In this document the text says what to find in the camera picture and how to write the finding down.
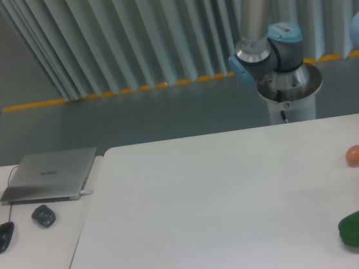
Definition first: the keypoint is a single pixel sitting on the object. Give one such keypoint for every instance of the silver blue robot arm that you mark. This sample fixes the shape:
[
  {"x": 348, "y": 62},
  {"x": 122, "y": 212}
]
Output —
[{"x": 276, "y": 36}]

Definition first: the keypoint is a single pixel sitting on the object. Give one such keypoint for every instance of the silver closed laptop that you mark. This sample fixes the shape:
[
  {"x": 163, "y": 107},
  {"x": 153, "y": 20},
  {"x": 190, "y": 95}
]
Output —
[{"x": 50, "y": 176}]

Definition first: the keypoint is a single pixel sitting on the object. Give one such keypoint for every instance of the white pleated curtain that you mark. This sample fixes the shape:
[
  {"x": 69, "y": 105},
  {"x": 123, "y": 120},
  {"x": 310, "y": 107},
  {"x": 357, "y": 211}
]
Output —
[{"x": 109, "y": 46}]

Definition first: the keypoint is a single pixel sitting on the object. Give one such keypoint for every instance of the dark grey small device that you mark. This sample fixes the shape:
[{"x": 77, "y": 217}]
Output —
[{"x": 44, "y": 216}]

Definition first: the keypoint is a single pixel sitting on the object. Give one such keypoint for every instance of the brown egg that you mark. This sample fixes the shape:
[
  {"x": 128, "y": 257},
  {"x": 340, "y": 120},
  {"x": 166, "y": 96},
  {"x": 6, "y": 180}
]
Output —
[{"x": 352, "y": 155}]

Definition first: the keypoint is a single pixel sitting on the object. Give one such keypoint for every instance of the black computer mouse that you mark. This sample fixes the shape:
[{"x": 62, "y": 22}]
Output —
[{"x": 6, "y": 234}]

